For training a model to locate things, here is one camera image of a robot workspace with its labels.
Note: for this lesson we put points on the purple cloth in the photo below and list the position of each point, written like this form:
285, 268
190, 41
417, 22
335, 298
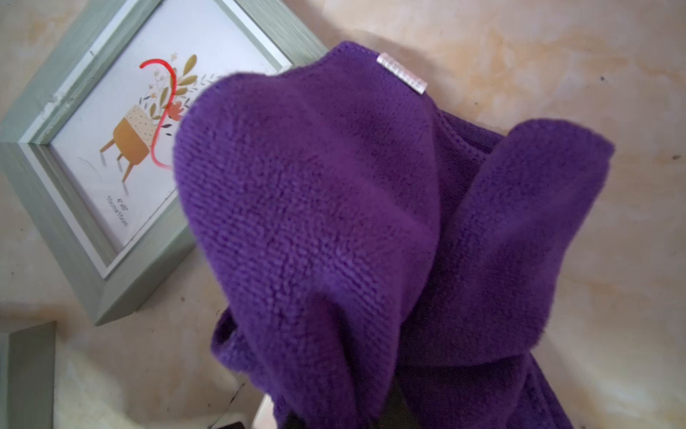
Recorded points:
386, 264

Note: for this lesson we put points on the green picture frame near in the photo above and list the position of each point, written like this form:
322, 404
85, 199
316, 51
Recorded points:
88, 146

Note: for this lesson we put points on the green picture frame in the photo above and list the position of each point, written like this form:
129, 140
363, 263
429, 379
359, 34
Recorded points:
27, 373
88, 146

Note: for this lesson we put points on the green picture frame far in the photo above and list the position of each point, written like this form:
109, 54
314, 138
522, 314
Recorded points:
27, 373

